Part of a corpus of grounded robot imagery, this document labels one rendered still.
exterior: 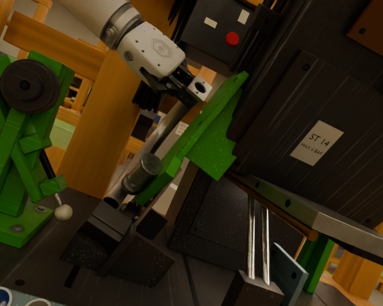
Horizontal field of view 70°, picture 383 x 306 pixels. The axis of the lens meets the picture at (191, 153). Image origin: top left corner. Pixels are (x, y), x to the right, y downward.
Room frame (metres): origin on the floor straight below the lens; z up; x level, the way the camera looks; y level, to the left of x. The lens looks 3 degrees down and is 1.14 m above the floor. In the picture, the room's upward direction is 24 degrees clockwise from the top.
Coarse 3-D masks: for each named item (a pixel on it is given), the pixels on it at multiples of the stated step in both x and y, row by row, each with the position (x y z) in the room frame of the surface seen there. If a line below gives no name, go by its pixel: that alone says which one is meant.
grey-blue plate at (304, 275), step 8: (272, 248) 0.46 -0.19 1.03; (280, 248) 0.44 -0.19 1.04; (272, 256) 0.45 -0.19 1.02; (280, 256) 0.43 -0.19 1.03; (288, 256) 0.41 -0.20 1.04; (272, 264) 0.44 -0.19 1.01; (280, 264) 0.42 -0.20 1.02; (288, 264) 0.40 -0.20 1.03; (296, 264) 0.39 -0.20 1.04; (272, 272) 0.43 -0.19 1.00; (280, 272) 0.41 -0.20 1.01; (288, 272) 0.40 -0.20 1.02; (296, 272) 0.38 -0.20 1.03; (304, 272) 0.37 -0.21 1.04; (272, 280) 0.42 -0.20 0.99; (280, 280) 0.40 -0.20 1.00; (288, 280) 0.39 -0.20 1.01; (296, 280) 0.37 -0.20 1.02; (304, 280) 0.37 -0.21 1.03; (280, 288) 0.40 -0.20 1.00; (288, 288) 0.38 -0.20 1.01; (296, 288) 0.37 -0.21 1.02; (288, 296) 0.38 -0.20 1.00; (296, 296) 0.37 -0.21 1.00; (280, 304) 0.38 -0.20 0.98; (288, 304) 0.37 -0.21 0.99
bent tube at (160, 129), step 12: (192, 84) 0.52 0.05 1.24; (204, 84) 0.54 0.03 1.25; (204, 96) 0.52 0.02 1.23; (180, 108) 0.56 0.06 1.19; (168, 120) 0.58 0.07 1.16; (180, 120) 0.59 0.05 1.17; (156, 132) 0.58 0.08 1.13; (168, 132) 0.59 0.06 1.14; (144, 144) 0.56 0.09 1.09; (156, 144) 0.57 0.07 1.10; (132, 168) 0.50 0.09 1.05; (120, 180) 0.47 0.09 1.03; (108, 192) 0.45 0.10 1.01; (120, 192) 0.46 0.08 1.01; (120, 204) 0.45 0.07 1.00
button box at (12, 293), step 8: (0, 288) 0.23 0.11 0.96; (8, 288) 0.24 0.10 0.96; (16, 296) 0.23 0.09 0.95; (24, 296) 0.24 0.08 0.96; (32, 296) 0.24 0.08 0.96; (8, 304) 0.23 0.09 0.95; (16, 304) 0.23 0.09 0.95; (24, 304) 0.23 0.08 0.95; (48, 304) 0.24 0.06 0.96; (56, 304) 0.24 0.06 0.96
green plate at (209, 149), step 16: (240, 80) 0.43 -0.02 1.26; (224, 96) 0.42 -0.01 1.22; (208, 112) 0.44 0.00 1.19; (224, 112) 0.44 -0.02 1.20; (192, 128) 0.47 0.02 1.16; (208, 128) 0.44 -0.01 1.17; (224, 128) 0.44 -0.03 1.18; (176, 144) 0.49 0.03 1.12; (192, 144) 0.42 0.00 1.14; (208, 144) 0.44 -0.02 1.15; (224, 144) 0.44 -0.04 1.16; (192, 160) 0.43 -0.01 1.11; (208, 160) 0.44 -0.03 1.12; (224, 160) 0.44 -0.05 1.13
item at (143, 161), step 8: (144, 160) 0.41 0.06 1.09; (152, 160) 0.42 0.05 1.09; (160, 160) 0.43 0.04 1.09; (136, 168) 0.42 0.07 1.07; (144, 168) 0.40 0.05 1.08; (152, 168) 0.41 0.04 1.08; (160, 168) 0.42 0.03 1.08; (128, 176) 0.44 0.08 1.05; (136, 176) 0.42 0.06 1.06; (144, 176) 0.41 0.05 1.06; (152, 176) 0.41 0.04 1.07; (128, 184) 0.44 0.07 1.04; (136, 184) 0.43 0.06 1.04; (144, 184) 0.43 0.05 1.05; (128, 192) 0.44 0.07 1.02; (136, 192) 0.45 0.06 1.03
